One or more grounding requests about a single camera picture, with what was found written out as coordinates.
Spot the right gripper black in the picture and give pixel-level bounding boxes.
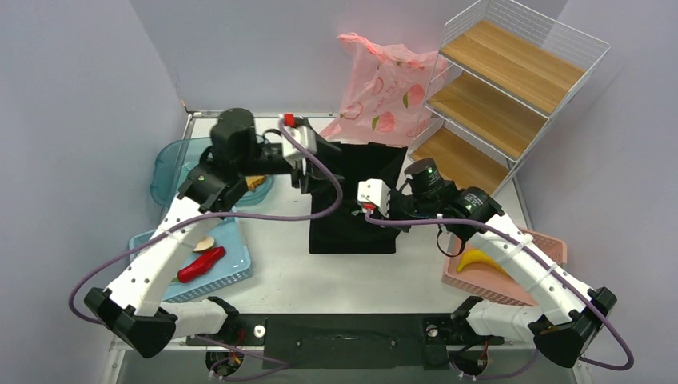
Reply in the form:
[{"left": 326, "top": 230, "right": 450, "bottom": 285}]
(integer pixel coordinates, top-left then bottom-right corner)
[{"left": 373, "top": 189, "right": 436, "bottom": 234}]

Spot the black fabric grocery bag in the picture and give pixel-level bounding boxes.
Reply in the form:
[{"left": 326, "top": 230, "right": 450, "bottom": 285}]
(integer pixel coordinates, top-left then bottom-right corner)
[{"left": 309, "top": 142, "right": 407, "bottom": 254}]

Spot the yellow banana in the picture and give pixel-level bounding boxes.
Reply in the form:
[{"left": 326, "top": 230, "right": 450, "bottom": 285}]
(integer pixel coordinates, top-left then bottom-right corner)
[{"left": 456, "top": 249, "right": 509, "bottom": 276}]

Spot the pink plastic grocery bag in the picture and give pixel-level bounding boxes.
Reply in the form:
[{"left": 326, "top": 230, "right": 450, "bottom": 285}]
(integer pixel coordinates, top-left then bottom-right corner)
[{"left": 321, "top": 33, "right": 448, "bottom": 147}]

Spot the red chili pepper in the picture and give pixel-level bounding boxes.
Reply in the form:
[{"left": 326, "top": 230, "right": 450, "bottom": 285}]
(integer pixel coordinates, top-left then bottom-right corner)
[{"left": 174, "top": 246, "right": 226, "bottom": 284}]

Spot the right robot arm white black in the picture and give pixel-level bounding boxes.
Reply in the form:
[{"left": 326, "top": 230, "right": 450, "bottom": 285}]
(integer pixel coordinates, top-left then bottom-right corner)
[{"left": 358, "top": 158, "right": 617, "bottom": 368}]

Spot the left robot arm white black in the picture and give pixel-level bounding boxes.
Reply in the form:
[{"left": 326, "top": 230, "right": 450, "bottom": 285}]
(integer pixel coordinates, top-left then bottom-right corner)
[{"left": 84, "top": 108, "right": 341, "bottom": 358}]

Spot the brown bread slice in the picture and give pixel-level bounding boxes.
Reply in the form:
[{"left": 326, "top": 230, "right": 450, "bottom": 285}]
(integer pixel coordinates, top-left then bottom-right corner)
[{"left": 245, "top": 175, "right": 267, "bottom": 192}]

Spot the pink perforated plastic basket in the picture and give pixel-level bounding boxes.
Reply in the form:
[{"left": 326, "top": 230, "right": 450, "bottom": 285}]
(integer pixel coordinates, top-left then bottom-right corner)
[{"left": 442, "top": 228, "right": 568, "bottom": 306}]

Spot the blue perforated plastic basket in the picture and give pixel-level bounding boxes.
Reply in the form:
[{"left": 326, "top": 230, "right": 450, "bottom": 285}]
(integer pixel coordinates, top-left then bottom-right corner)
[{"left": 129, "top": 211, "right": 252, "bottom": 304}]

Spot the teal transparent plastic tray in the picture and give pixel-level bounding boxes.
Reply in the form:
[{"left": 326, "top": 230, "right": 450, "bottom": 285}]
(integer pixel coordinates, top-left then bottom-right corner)
[{"left": 150, "top": 137, "right": 275, "bottom": 208}]

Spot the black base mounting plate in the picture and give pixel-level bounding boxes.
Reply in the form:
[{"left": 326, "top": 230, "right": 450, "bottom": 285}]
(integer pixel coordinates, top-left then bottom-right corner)
[{"left": 188, "top": 313, "right": 504, "bottom": 370}]

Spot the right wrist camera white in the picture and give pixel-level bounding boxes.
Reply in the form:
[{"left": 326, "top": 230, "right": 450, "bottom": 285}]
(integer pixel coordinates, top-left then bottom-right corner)
[{"left": 357, "top": 178, "right": 390, "bottom": 218}]

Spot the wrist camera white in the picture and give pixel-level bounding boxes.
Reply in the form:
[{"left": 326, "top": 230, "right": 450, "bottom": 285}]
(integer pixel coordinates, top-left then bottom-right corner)
[
  {"left": 279, "top": 114, "right": 317, "bottom": 166},
  {"left": 357, "top": 178, "right": 390, "bottom": 218}
]

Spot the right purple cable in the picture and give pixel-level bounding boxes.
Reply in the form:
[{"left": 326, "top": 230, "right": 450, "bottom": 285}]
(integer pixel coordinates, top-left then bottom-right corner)
[{"left": 364, "top": 211, "right": 636, "bottom": 372}]

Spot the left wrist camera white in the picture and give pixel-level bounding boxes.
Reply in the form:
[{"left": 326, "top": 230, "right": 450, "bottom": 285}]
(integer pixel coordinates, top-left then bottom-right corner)
[{"left": 279, "top": 114, "right": 317, "bottom": 166}]

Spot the white wire wooden shelf rack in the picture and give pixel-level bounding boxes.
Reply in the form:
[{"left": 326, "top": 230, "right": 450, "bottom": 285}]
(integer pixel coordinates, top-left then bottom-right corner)
[{"left": 409, "top": 1, "right": 610, "bottom": 194}]

